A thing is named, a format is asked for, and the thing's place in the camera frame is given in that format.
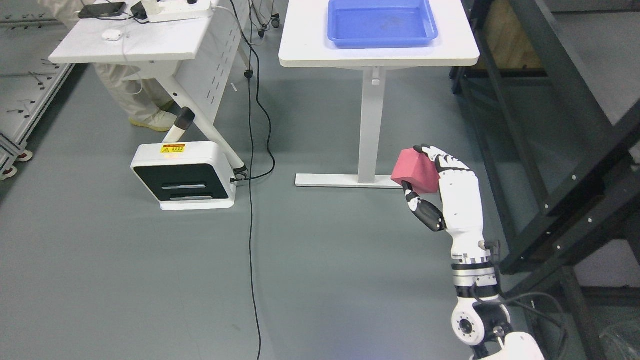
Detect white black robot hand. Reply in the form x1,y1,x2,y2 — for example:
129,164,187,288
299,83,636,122
401,144,491,265

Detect pink foam block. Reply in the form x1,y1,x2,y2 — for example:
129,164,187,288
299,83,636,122
390,148,440,194

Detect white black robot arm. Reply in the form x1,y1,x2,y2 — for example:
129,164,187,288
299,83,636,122
451,246,545,360

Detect black metal shelf rack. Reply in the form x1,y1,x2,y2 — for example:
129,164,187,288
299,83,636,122
450,0,640,360

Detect blue plastic tray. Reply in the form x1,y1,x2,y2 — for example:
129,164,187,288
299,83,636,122
326,0,439,49

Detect white table with leg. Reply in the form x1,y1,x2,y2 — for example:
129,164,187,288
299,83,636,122
278,0,480,189

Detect white black floor device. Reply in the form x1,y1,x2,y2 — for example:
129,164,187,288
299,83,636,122
130,107,236,211

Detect white desk with perforated panel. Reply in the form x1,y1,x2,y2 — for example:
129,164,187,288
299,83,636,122
49,0,250,178

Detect person in beige trousers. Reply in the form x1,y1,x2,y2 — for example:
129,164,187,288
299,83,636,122
38,0,177,132

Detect white power strip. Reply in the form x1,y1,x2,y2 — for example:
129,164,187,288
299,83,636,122
141,0,213,23

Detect black smartphone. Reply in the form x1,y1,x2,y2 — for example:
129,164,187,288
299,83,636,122
77,1,127,19

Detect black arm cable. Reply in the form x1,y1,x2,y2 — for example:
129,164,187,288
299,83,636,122
475,285,571,360

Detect black floor cable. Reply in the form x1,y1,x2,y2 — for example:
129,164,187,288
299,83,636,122
227,0,277,360

